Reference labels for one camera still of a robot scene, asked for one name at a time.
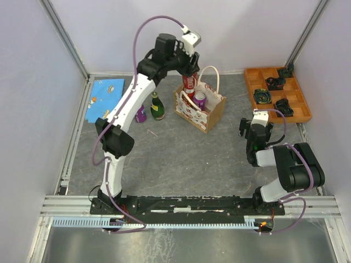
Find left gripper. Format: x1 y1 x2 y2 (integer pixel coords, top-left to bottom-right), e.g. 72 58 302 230
166 41 200 78

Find red cola can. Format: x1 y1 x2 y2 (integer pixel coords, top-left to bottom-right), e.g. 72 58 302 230
180 90 194 107
182 72 198 96

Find purple soda can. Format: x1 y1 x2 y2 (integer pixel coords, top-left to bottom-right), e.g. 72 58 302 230
134 105 147 123
193 92 207 111

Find green glass bottle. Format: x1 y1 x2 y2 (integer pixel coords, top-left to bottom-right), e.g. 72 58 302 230
150 92 165 121

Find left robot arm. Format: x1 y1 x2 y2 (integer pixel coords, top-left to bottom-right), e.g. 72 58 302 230
95 31 201 214

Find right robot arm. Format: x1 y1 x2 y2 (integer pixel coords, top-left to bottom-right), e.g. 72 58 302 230
239 116 325 215

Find canvas tote bag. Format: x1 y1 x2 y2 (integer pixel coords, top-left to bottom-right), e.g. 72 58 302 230
173 66 227 134

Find green blue rolled cloth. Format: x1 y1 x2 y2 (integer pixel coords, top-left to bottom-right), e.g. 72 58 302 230
253 89 272 105

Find orange compartment tray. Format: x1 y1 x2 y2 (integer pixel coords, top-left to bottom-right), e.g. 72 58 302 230
244 67 312 123

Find black rolled cloth front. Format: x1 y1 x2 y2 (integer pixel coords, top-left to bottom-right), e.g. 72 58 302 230
274 98 294 117

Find black rolled cloth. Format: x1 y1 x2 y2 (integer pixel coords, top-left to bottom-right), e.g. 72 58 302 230
274 98 294 117
265 77 286 91

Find dark rolled cloth corner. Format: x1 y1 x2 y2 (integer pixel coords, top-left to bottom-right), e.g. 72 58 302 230
277 62 295 78

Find blue patterned cloth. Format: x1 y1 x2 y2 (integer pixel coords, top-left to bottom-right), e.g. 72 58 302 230
85 78 124 123

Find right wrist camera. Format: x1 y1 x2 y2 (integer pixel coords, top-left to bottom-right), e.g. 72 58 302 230
251 109 269 127

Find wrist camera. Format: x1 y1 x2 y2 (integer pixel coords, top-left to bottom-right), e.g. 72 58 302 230
251 109 269 127
181 28 201 56

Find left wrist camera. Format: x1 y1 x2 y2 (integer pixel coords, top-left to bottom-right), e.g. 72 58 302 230
181 28 201 56

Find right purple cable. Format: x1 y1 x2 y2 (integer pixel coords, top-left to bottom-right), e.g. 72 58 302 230
253 108 316 236

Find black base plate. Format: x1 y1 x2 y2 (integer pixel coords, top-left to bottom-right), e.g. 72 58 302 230
90 194 285 225

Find blue cable duct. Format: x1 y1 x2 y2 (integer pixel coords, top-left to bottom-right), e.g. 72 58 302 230
51 216 261 228

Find aluminium frame rail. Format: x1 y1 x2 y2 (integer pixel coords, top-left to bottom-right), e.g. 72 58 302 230
40 196 341 219

